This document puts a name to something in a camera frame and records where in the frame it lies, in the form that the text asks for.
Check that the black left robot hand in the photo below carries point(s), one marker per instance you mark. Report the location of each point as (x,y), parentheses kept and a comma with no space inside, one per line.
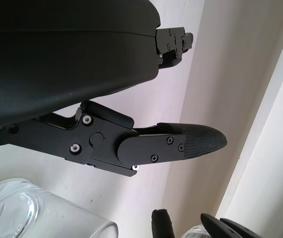
(69,49)

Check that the clear glass cup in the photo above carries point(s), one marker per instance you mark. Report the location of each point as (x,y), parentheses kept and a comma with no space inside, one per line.
(44,213)

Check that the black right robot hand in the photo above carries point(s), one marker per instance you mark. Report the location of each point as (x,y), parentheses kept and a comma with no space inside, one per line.
(162,225)

